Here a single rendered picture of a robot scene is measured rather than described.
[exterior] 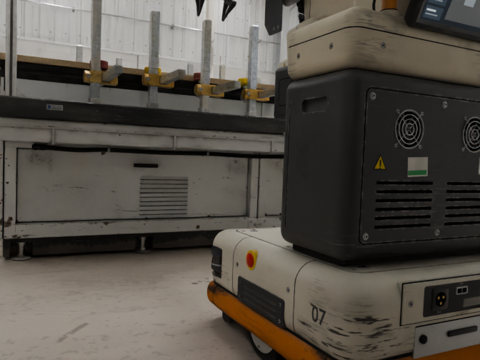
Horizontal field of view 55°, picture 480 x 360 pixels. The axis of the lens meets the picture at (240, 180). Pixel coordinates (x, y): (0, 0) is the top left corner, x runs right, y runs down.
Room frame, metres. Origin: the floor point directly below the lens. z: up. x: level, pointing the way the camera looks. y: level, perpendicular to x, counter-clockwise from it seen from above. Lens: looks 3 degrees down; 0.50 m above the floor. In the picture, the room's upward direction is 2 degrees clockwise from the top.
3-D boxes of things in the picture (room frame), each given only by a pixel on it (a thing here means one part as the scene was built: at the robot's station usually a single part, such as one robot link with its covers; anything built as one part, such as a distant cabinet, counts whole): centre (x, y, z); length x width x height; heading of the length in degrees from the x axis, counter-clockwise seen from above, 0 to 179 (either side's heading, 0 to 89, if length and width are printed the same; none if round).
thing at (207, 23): (2.20, 0.18, 0.89); 0.04 x 0.04 x 0.48; 27
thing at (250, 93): (2.32, -0.06, 0.81); 0.14 x 0.06 x 0.05; 117
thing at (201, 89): (2.21, 0.16, 0.81); 0.14 x 0.06 x 0.05; 117
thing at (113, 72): (1.95, 0.57, 0.81); 0.43 x 0.03 x 0.04; 27
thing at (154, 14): (2.08, 0.40, 0.89); 0.04 x 0.04 x 0.48; 27
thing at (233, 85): (2.17, 0.12, 0.80); 0.43 x 0.03 x 0.04; 27
